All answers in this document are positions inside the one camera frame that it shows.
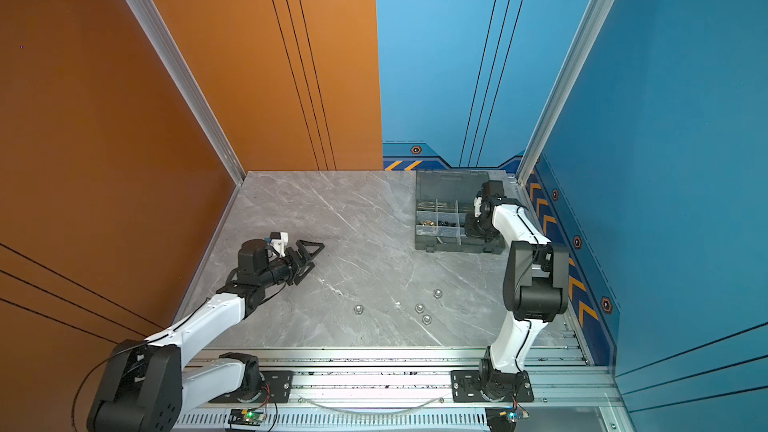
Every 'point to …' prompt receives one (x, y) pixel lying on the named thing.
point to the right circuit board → (503, 419)
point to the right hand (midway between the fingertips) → (471, 230)
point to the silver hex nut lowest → (426, 319)
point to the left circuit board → (246, 416)
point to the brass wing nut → (428, 222)
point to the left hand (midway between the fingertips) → (320, 252)
